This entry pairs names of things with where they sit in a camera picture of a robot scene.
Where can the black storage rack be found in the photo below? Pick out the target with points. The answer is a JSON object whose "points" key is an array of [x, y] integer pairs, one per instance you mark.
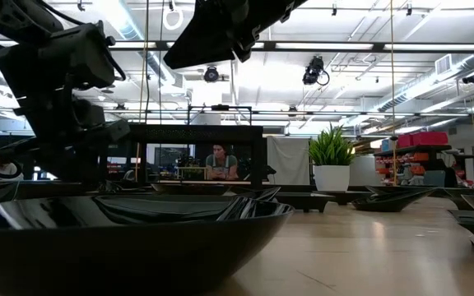
{"points": [[434, 149]]}

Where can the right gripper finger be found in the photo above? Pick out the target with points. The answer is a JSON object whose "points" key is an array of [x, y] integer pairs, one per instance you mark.
{"points": [[208, 37], [249, 45]]}

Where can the silver ventilation duct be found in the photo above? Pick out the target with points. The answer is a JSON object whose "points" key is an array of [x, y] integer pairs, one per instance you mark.
{"points": [[426, 82]]}

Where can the person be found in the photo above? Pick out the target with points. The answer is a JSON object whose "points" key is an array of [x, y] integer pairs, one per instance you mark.
{"points": [[221, 164]]}

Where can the black ceiling camera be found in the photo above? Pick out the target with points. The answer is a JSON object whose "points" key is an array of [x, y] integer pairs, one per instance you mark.
{"points": [[211, 75], [472, 78], [313, 70]]}

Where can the black leaf mini plate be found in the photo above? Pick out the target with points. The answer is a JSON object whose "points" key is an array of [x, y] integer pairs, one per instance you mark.
{"points": [[471, 191], [117, 255], [187, 189]]}

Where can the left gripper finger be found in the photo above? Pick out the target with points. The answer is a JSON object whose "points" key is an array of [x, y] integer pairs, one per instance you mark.
{"points": [[97, 140], [47, 160]]}

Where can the black aluminium table frame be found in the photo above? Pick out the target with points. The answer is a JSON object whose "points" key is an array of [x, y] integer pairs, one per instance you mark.
{"points": [[290, 188]]}

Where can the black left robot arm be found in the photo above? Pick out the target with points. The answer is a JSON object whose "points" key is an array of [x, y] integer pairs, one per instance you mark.
{"points": [[19, 16]]}

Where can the black mesh shelf riser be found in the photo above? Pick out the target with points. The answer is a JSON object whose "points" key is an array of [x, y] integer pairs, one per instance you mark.
{"points": [[196, 133]]}

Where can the red storage bin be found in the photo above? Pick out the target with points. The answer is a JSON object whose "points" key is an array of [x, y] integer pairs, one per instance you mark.
{"points": [[404, 141], [430, 138]]}

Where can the white hanging curtain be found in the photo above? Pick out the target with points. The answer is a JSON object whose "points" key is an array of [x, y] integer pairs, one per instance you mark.
{"points": [[288, 160]]}

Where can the green plant white pot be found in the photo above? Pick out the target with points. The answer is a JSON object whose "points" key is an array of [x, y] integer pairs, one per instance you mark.
{"points": [[331, 177]]}

